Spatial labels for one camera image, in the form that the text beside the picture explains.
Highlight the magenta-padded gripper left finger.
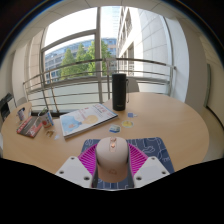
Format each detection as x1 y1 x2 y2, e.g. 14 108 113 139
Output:
54 143 100 190

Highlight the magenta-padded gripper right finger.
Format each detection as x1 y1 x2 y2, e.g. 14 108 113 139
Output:
127 143 171 190

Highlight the beige computer mouse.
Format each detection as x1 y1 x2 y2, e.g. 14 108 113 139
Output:
94 136 131 184

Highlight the blue patterned mouse pad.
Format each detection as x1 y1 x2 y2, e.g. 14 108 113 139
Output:
80 136 175 191

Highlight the round yellow sticker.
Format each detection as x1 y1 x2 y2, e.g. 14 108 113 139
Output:
121 119 135 129

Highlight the white and blue magazine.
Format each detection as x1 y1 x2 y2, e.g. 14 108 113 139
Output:
59 102 119 140

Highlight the blue and white sticker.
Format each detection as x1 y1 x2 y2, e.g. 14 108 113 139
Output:
108 124 122 134

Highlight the white mug with red print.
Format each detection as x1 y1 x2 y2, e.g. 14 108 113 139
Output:
37 107 55 130

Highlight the red and green booklet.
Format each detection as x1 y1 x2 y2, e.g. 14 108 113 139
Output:
16 115 44 139

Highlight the small colourful can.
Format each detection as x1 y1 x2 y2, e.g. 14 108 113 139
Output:
16 107 27 122

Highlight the black drink bottle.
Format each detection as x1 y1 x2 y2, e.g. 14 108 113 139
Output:
111 73 130 112

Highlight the black office chair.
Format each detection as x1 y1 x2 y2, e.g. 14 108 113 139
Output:
0 92 17 123

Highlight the metal balcony railing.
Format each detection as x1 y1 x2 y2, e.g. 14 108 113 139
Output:
22 57 177 113

